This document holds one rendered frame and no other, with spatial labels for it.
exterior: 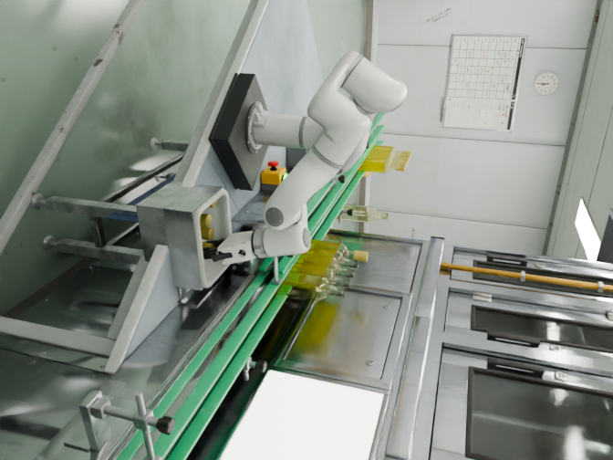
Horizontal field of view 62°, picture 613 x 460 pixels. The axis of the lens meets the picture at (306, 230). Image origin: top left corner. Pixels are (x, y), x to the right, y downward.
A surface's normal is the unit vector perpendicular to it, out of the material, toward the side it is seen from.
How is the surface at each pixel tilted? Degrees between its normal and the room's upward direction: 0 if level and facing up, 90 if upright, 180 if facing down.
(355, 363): 90
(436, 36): 90
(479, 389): 90
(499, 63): 90
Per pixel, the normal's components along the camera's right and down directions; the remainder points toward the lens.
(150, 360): -0.01, -0.90
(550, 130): -0.30, 0.42
